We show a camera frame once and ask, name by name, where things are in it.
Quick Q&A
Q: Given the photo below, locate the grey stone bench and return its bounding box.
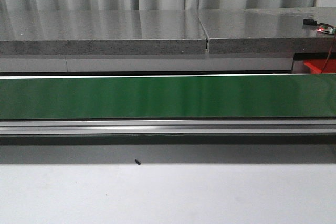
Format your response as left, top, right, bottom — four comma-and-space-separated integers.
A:
1, 7, 335, 75

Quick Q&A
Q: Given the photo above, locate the green conveyor belt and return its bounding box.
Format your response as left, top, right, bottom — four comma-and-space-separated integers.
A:
1, 74, 335, 120

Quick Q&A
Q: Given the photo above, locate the red tray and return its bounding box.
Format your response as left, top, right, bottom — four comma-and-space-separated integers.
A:
303, 59, 336, 74

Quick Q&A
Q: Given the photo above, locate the small green circuit board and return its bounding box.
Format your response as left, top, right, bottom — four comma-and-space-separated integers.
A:
302, 18, 335, 35

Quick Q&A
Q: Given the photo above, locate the aluminium conveyor frame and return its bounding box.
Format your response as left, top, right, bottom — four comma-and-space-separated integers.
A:
1, 75, 335, 136

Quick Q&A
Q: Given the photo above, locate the red black wire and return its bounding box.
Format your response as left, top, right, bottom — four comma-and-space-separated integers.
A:
320, 34, 336, 74

